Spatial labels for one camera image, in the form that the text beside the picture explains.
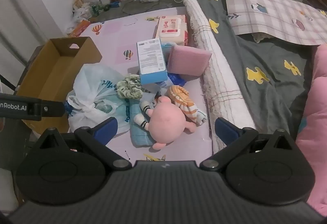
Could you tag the light blue checked towel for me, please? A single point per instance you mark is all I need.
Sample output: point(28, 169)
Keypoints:
point(139, 136)

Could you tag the pink sponge pad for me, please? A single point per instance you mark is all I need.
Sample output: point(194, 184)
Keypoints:
point(189, 59)

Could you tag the pile of floor litter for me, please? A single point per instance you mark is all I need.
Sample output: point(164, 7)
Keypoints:
point(79, 9)

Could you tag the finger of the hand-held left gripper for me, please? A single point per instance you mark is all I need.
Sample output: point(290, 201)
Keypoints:
point(68, 108)

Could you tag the pink quilt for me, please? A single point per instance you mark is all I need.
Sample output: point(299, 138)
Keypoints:
point(316, 116)

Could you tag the brown cardboard box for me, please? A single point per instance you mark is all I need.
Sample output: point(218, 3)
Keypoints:
point(46, 70)

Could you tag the green bottle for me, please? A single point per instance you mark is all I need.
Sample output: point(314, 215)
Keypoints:
point(95, 10)

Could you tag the pink plush doll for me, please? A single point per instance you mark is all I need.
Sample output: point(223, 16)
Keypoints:
point(166, 122)

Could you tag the orange striped scrunchie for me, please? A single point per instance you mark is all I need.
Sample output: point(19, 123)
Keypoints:
point(182, 99)

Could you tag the pink wet wipes pack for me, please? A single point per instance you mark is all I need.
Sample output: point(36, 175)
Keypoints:
point(171, 26)

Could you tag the white plastic bag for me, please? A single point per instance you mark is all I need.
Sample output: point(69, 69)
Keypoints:
point(92, 83)

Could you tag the blue white carton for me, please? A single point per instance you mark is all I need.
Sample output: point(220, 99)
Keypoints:
point(150, 58)

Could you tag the green white scrunchie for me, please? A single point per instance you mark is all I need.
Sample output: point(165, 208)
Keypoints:
point(129, 86)

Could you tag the cream lace cloth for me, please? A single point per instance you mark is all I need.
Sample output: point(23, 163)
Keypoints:
point(261, 37)

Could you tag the blue plastic packet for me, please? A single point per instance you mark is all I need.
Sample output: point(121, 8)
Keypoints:
point(178, 79)

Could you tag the orange box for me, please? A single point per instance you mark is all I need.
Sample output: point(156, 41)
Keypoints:
point(80, 28)

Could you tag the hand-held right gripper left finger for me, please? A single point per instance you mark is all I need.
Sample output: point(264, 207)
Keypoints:
point(106, 129)

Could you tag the grey duck print blanket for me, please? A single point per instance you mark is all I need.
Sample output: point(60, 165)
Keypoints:
point(255, 101)

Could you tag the pink balloon print mat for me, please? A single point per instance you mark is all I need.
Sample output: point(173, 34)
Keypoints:
point(112, 35)

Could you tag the pink plaid printed sheet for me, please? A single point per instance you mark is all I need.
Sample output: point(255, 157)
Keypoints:
point(276, 17)

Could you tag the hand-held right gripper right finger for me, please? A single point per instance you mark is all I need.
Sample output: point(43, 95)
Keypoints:
point(226, 130)

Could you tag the rolled white plaid blanket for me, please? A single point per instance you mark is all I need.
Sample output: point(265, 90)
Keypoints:
point(219, 60)

